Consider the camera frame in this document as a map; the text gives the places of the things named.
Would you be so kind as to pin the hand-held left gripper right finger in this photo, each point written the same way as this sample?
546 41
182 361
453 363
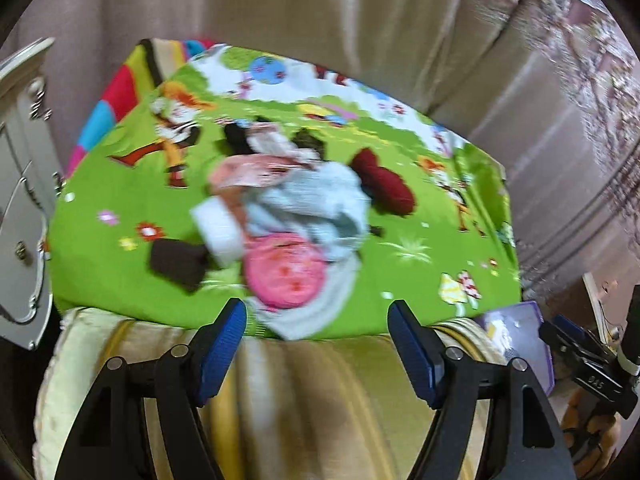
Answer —
414 355

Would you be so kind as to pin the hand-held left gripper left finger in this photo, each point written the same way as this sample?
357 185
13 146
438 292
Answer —
222 355

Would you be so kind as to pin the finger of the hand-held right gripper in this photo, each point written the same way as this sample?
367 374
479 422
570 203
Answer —
570 335

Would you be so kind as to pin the purple box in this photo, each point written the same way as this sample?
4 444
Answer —
525 340

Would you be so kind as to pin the red plush toy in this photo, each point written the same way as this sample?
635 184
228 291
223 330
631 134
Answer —
387 182

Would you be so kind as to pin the light blue plush toy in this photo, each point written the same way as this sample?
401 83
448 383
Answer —
315 205

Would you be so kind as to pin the brown soft item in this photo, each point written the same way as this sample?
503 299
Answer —
175 265

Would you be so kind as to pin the black soft item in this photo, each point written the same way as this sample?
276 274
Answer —
309 145
237 140

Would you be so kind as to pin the pale wooden board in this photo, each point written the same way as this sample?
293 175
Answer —
597 300

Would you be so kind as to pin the grey cloth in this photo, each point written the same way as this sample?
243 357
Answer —
320 305

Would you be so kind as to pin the white sock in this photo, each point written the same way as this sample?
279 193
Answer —
217 230

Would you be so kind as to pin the green cartoon printed blanket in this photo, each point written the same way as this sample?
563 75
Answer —
125 210

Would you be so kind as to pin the pink patterned cloth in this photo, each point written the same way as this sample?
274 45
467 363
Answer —
245 172

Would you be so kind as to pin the white cabinet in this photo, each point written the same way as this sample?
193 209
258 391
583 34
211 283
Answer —
25 170

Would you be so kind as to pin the beige embroidered curtain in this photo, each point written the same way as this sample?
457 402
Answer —
350 15

